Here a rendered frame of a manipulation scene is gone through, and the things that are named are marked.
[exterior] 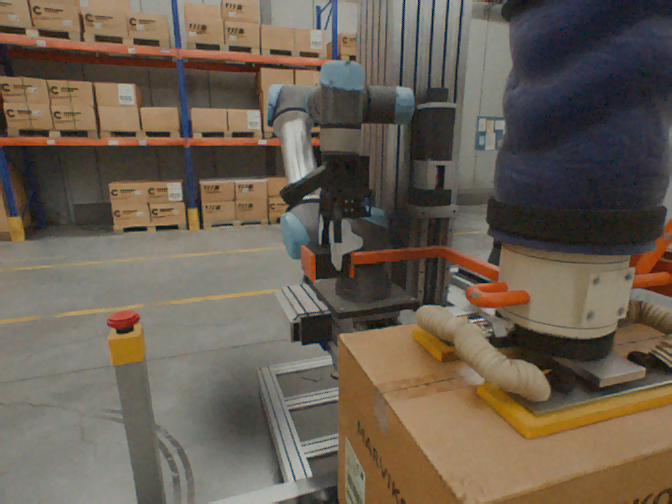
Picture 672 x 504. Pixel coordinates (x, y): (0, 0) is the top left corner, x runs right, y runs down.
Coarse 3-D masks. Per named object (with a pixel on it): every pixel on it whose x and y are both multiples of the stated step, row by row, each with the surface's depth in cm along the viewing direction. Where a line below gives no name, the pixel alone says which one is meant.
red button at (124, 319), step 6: (120, 312) 92; (126, 312) 92; (132, 312) 92; (108, 318) 89; (114, 318) 88; (120, 318) 88; (126, 318) 88; (132, 318) 89; (138, 318) 91; (108, 324) 88; (114, 324) 87; (120, 324) 87; (126, 324) 88; (132, 324) 89; (120, 330) 89; (126, 330) 90; (132, 330) 91
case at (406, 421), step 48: (384, 336) 73; (624, 336) 73; (384, 384) 58; (432, 384) 58; (384, 432) 56; (432, 432) 48; (480, 432) 48; (576, 432) 48; (624, 432) 48; (384, 480) 58; (432, 480) 44; (480, 480) 41; (528, 480) 41; (576, 480) 42; (624, 480) 45
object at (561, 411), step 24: (648, 360) 55; (480, 384) 55; (552, 384) 53; (576, 384) 54; (624, 384) 54; (648, 384) 54; (504, 408) 50; (528, 408) 49; (552, 408) 49; (576, 408) 49; (600, 408) 50; (624, 408) 50; (648, 408) 52; (528, 432) 46; (552, 432) 47
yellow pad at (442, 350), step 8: (416, 336) 71; (424, 336) 69; (432, 336) 69; (424, 344) 69; (432, 344) 67; (440, 344) 66; (448, 344) 66; (432, 352) 66; (440, 352) 64; (448, 352) 64; (440, 360) 64; (448, 360) 64
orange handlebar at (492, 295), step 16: (368, 256) 78; (384, 256) 79; (400, 256) 80; (416, 256) 81; (432, 256) 83; (448, 256) 80; (464, 256) 75; (480, 272) 71; (496, 272) 67; (480, 288) 59; (496, 288) 59; (640, 288) 63; (480, 304) 55; (496, 304) 55; (512, 304) 56
